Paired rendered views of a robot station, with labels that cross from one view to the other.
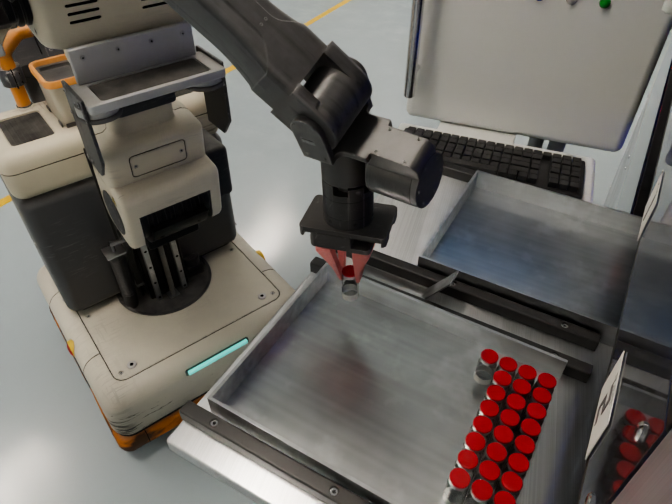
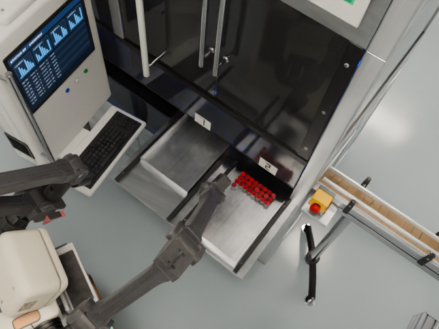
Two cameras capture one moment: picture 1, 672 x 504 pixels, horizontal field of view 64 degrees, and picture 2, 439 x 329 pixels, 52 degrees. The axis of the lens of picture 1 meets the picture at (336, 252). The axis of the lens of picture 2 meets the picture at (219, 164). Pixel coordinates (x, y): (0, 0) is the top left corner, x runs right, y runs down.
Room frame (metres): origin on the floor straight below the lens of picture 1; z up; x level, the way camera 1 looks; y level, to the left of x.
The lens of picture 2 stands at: (0.47, 0.67, 2.63)
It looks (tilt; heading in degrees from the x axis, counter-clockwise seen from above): 61 degrees down; 269
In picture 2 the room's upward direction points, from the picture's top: 9 degrees clockwise
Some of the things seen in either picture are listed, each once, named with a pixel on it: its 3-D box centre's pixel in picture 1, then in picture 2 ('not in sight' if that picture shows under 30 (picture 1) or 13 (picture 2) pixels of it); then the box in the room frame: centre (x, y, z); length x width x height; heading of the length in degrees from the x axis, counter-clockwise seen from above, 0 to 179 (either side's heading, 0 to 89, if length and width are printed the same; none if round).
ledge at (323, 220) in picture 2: not in sight; (321, 206); (0.00, -0.17, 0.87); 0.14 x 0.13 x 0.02; 60
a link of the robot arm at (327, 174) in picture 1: (351, 156); not in sight; (0.49, -0.02, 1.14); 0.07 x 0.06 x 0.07; 55
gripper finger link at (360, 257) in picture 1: (347, 249); not in sight; (0.49, -0.01, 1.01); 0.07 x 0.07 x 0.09; 73
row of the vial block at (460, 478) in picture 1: (482, 426); (251, 194); (0.31, -0.16, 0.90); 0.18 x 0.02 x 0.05; 150
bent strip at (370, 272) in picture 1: (405, 274); (194, 198); (0.55, -0.10, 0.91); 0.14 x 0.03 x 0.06; 59
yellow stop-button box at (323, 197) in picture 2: not in sight; (321, 199); (0.04, -0.14, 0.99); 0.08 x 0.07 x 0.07; 60
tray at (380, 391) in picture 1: (392, 387); (235, 213); (0.37, -0.07, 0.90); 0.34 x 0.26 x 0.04; 60
